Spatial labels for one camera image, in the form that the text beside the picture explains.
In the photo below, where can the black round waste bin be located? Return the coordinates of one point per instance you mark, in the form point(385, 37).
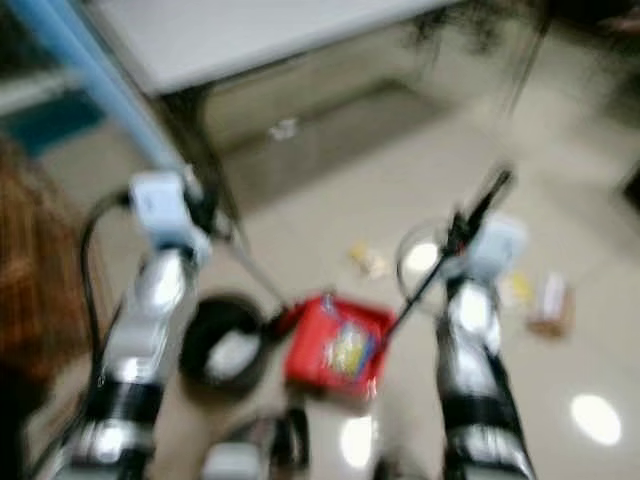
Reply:
point(200, 345)

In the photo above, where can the broom with light blue pole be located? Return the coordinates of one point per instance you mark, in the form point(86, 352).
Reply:
point(90, 70)

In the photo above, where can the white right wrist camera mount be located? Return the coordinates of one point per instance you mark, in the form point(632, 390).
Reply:
point(500, 245)

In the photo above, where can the teal mat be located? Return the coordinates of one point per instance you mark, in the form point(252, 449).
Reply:
point(45, 122)

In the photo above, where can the white crumpled paper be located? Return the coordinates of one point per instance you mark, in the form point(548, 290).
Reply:
point(232, 355)

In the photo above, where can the small brown carton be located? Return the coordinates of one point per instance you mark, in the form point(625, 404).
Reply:
point(550, 305)

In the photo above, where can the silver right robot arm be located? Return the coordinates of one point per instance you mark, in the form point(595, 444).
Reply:
point(480, 370)

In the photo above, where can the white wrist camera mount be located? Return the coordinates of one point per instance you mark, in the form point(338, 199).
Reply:
point(500, 245)
point(165, 210)

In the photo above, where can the white table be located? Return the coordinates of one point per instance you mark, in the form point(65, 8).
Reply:
point(260, 40)

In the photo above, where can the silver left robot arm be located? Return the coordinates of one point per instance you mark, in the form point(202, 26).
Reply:
point(140, 350)

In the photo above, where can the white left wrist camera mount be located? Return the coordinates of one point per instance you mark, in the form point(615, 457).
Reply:
point(165, 210)

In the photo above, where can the small white crumpled litter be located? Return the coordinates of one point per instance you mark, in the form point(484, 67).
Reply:
point(284, 129)

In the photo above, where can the robot left leg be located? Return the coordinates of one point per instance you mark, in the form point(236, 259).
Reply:
point(255, 450)

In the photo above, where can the blue yellow snack packet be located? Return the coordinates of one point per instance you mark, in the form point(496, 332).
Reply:
point(350, 350)

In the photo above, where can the small yellow litter piece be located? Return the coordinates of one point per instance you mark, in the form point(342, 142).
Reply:
point(517, 288)

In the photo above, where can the yellow snack wrapper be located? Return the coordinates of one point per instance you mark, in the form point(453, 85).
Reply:
point(368, 260)

